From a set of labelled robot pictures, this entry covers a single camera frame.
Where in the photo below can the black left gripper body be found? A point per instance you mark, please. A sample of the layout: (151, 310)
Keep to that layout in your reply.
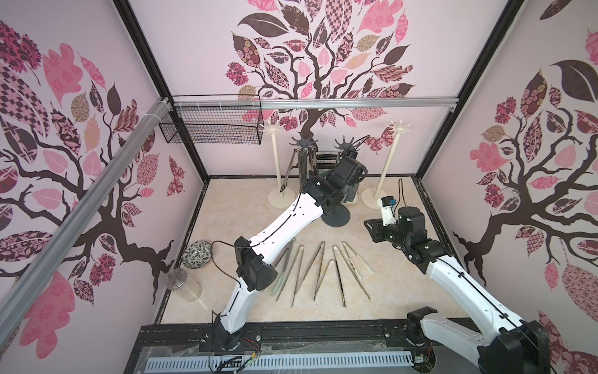
(342, 189)

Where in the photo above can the green silicone tip tongs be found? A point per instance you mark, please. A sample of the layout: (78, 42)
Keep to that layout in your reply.
(285, 258)

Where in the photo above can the cream utensil rack left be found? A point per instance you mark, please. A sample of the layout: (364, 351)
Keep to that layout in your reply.
(278, 197)

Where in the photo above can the cream utensil rack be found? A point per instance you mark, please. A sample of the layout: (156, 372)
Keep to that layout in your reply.
(369, 196)
(278, 197)

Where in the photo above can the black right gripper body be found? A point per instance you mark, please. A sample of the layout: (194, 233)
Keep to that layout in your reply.
(375, 229)

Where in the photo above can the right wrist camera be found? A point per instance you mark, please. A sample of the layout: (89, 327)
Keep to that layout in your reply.
(387, 205)

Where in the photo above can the cream utensil rack right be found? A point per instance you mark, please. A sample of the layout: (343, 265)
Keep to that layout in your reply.
(369, 196)

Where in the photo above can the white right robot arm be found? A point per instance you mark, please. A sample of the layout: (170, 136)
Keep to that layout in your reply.
(501, 342)

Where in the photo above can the clear glass lid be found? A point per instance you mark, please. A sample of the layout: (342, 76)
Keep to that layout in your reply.
(178, 281)

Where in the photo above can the short steel tongs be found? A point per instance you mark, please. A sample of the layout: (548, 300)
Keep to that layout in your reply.
(329, 288)

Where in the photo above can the aluminium frame rail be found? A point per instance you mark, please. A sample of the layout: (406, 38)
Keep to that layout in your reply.
(23, 294)
(291, 104)

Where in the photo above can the white handled tongs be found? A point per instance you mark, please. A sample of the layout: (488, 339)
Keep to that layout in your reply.
(353, 256)

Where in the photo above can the aluminium frame rail back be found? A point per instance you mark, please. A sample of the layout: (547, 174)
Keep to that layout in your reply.
(291, 104)

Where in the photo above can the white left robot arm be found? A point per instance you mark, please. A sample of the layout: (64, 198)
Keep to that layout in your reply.
(255, 256)

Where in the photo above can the grey utensil rack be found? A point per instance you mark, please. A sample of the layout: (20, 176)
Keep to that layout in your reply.
(340, 216)

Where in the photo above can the long steel tongs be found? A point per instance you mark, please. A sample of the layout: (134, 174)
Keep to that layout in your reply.
(290, 283)

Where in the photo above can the steel tongs right centre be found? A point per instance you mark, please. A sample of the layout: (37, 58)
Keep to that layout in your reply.
(350, 271)

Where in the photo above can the grey utensil rack stand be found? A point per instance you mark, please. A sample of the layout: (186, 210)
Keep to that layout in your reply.
(306, 158)

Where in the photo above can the black wire basket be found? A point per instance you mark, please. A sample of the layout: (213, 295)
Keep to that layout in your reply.
(236, 119)

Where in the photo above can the white cable duct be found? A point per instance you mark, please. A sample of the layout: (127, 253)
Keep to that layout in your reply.
(278, 362)

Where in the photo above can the aluminium frame rail left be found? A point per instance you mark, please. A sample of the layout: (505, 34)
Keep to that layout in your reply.
(23, 294)

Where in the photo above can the mint green toaster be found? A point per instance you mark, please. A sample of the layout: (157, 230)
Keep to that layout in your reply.
(326, 161)

